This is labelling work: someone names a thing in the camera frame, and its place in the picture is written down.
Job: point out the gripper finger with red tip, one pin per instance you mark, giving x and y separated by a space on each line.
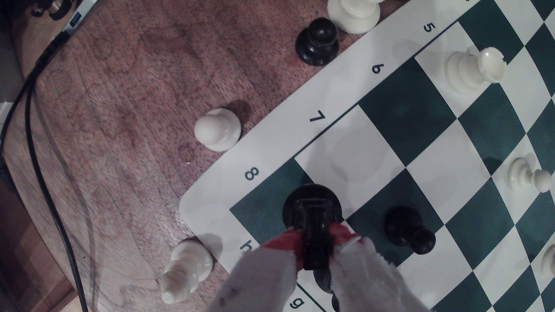
260 281
368 281

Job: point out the black rook chess piece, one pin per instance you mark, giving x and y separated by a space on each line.
312 212

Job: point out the black king chess piece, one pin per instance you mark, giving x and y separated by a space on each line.
323 279

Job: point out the black pawn chess piece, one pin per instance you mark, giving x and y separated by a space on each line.
318 43
405 227

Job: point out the white bishop chess piece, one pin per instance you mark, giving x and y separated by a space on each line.
188 266

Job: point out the white pawn chess piece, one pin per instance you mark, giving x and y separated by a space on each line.
522 173
216 130

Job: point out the white knight chess piece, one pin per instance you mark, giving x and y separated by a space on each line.
549 260

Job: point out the white rook chess piece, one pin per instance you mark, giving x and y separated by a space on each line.
468 71

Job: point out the white queen chess piece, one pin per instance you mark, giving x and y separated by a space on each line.
355 15

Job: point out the green and white chessboard mat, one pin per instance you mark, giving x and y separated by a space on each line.
433 108

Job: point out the white blue USB plug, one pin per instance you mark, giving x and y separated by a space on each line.
77 19

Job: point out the dark metal hardware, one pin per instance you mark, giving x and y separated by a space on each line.
47 6

